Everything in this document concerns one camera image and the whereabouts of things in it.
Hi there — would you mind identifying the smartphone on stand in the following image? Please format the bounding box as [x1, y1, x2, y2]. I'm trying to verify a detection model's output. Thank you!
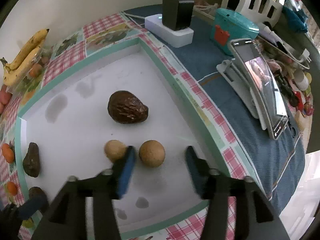
[228, 38, 289, 140]

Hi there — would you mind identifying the brown kiwi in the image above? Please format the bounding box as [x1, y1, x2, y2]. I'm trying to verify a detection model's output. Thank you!
[139, 140, 165, 167]
[104, 140, 127, 163]

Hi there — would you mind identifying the dark avocado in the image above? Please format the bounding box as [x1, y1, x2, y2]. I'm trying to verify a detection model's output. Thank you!
[28, 187, 47, 199]
[107, 90, 149, 124]
[23, 142, 41, 178]

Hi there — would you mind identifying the white power strip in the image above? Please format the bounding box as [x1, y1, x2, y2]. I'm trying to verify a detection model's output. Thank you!
[144, 14, 194, 48]

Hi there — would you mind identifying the tangerine inside container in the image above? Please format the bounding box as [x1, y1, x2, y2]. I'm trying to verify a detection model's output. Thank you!
[29, 63, 43, 78]

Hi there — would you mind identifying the middle red apple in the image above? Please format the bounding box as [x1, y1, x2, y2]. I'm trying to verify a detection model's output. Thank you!
[0, 102, 5, 114]

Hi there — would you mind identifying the dark avocado top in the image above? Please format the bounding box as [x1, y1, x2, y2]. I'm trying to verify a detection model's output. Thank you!
[107, 90, 149, 124]

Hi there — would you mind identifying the pink checkered fruit tablecloth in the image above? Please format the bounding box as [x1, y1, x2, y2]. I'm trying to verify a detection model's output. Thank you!
[1, 14, 236, 239]

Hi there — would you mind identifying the black power adapter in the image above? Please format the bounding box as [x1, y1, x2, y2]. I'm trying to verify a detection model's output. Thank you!
[162, 0, 194, 31]

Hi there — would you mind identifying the white tray teal rim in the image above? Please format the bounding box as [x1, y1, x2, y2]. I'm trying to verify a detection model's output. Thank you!
[15, 37, 229, 239]

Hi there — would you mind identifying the clear plastic fruit container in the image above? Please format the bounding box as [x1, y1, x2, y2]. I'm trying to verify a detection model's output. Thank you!
[4, 46, 53, 95]

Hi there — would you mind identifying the upper yellow banana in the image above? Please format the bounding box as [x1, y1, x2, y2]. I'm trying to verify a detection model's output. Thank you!
[7, 29, 49, 70]

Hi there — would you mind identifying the yellow banana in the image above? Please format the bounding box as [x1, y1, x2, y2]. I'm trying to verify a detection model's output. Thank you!
[7, 29, 49, 70]
[1, 44, 43, 86]

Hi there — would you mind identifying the green apple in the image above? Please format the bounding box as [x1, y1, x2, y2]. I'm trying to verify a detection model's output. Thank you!
[22, 217, 34, 229]

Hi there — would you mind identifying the white phone stand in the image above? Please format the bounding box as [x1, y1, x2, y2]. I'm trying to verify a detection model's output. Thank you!
[216, 60, 267, 130]

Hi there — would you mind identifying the teal plastic box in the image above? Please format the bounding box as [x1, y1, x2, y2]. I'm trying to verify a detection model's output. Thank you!
[210, 8, 259, 56]

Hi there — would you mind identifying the lower yellow banana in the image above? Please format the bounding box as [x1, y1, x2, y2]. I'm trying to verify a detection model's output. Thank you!
[1, 44, 43, 86]

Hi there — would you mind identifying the orange tangerine front pair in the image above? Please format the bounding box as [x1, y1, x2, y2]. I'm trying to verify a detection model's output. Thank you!
[1, 143, 15, 164]

